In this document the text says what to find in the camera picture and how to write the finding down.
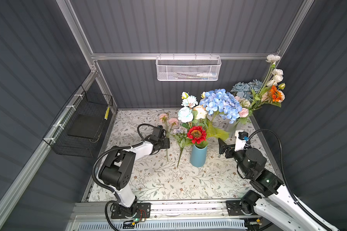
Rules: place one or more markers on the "marker pen in basket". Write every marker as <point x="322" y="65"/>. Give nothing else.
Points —
<point x="206" y="75"/>

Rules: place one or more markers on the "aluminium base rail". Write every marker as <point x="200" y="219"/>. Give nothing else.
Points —
<point x="181" y="215"/>

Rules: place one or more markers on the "mixed pastel flower bunch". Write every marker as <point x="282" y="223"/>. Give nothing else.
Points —
<point x="180" y="134"/>

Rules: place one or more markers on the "pale blue white flower stem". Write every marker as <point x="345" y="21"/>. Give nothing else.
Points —
<point x="185" y="114"/>

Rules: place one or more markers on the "black wire basket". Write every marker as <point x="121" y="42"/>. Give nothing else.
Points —
<point x="82" y="127"/>

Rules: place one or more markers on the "clear ribbed glass vase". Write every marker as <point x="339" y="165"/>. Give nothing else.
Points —
<point x="231" y="129"/>

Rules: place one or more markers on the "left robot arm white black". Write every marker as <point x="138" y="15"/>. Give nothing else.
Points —
<point x="113" y="169"/>

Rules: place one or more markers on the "blue rose bouquet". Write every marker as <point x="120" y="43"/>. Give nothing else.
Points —
<point x="244" y="90"/>

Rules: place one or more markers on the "blue hydrangea flower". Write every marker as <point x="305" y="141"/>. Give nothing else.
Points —
<point x="220" y="103"/>

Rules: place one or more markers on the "white ranunculus stem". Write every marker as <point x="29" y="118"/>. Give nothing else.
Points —
<point x="274" y="77"/>

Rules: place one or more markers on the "peach rose stem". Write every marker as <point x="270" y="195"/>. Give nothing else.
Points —
<point x="265" y="94"/>

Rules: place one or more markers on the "pink peony stem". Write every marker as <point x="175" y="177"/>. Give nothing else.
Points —
<point x="171" y="124"/>

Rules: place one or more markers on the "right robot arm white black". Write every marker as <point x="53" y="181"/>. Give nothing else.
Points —
<point x="269" y="197"/>

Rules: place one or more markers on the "orange gerbera flower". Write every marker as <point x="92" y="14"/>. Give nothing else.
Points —
<point x="276" y="96"/>

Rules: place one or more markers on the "white wire mesh basket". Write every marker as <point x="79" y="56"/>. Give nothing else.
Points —
<point x="168" y="66"/>

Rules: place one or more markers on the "cream rose stem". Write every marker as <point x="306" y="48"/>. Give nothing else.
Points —
<point x="198" y="112"/>

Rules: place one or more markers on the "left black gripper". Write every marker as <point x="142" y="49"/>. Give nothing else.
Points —
<point x="166" y="143"/>

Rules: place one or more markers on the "blue ceramic vase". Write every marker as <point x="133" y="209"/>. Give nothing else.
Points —
<point x="198" y="156"/>

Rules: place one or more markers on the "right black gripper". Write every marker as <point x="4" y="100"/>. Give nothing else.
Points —
<point x="222" y="146"/>

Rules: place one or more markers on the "red gerbera flower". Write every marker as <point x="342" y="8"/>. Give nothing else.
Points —
<point x="198" y="136"/>

